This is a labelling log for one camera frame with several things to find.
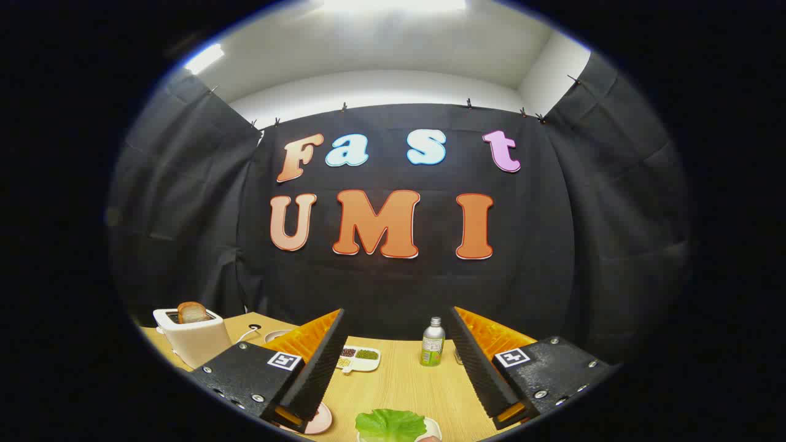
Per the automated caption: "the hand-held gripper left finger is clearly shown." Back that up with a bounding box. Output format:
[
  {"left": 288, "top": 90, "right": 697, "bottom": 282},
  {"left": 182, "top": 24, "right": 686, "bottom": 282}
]
[{"left": 189, "top": 308, "right": 346, "bottom": 434}]

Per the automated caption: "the small ceiling light panel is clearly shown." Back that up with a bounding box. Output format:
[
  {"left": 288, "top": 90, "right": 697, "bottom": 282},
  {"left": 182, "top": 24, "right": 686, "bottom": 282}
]
[{"left": 184, "top": 43, "right": 225, "bottom": 76}]

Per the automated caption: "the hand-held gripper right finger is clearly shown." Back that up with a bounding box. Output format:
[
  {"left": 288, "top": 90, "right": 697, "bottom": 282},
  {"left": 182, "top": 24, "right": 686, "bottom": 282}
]
[{"left": 443, "top": 306, "right": 618, "bottom": 430}]

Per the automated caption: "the toasted bread slice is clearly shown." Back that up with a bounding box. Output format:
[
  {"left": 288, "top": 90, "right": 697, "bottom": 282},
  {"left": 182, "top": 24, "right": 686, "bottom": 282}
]
[{"left": 177, "top": 301, "right": 208, "bottom": 324}]

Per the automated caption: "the wide ceiling light panel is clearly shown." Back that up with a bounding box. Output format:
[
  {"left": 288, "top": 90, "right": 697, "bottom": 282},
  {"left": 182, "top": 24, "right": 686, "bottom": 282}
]
[{"left": 322, "top": 0, "right": 467, "bottom": 13}]

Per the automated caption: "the white toaster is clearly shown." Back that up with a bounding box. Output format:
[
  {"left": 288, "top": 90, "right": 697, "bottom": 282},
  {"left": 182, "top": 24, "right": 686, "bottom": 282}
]
[{"left": 152, "top": 306, "right": 233, "bottom": 370}]

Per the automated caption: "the green lettuce leaf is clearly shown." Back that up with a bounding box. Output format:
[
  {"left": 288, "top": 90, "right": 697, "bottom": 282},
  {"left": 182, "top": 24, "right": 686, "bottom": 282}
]
[{"left": 355, "top": 409, "right": 427, "bottom": 442}]

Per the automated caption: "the white divided bean dish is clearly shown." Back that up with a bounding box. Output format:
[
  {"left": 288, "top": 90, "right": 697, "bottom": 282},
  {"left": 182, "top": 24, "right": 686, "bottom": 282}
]
[{"left": 336, "top": 346, "right": 381, "bottom": 375}]

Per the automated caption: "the pink plate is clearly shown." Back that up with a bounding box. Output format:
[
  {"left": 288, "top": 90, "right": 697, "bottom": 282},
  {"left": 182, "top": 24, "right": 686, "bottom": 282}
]
[{"left": 279, "top": 402, "right": 333, "bottom": 435}]

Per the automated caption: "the black backdrop cloth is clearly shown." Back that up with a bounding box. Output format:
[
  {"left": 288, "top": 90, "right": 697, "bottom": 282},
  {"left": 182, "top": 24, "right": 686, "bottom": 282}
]
[{"left": 107, "top": 52, "right": 691, "bottom": 363}]

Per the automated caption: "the green label metal bottle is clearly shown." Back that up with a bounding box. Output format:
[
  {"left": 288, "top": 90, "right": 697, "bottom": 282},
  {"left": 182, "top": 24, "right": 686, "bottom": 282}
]
[{"left": 421, "top": 317, "right": 446, "bottom": 367}]

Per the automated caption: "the white square plate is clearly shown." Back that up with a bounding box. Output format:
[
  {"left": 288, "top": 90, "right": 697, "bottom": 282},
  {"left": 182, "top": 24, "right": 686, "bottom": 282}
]
[{"left": 356, "top": 417, "right": 443, "bottom": 442}]

